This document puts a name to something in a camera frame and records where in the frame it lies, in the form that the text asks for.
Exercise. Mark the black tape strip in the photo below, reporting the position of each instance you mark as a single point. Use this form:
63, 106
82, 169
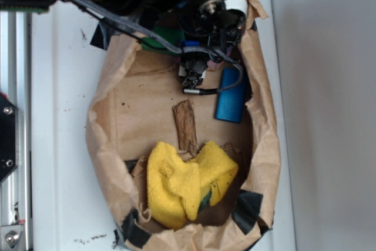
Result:
130, 232
246, 213
102, 36

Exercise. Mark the brown bark piece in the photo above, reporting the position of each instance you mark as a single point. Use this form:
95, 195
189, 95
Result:
186, 126

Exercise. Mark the aluminium frame rail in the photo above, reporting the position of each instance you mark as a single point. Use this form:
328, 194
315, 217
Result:
16, 199

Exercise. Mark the blue wooden block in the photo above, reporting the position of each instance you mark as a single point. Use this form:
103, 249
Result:
230, 104

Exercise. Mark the yellow knitted cloth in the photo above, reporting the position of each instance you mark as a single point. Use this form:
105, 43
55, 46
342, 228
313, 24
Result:
178, 189

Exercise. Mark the green wooden block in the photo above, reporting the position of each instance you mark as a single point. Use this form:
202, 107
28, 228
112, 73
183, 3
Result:
173, 36

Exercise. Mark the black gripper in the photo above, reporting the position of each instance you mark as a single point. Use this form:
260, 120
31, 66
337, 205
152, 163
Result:
214, 25

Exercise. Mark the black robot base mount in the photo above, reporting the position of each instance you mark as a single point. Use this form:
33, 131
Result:
7, 137

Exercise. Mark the brown paper bag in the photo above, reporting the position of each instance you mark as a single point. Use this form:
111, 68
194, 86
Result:
131, 112

